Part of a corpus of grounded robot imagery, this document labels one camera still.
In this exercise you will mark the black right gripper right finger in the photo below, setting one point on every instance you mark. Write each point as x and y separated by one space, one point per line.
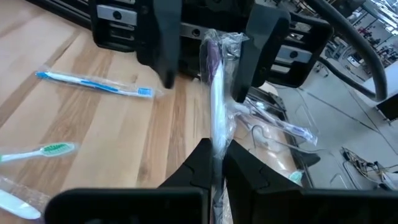
280 205

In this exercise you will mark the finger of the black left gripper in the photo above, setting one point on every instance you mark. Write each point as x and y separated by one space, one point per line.
161 37
264 40

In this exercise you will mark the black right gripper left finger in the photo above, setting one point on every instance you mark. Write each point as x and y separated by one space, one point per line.
155 205

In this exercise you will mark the blue and white toothbrush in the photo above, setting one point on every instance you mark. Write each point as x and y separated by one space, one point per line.
93 84

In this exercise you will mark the purple and white toothbrush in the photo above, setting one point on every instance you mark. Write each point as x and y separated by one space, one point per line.
217 102
280 123

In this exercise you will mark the green and white toothbrush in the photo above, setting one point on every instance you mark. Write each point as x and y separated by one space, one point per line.
15 205
53 149

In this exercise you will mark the clear plastic bin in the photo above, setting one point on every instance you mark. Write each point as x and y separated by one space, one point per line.
280 155

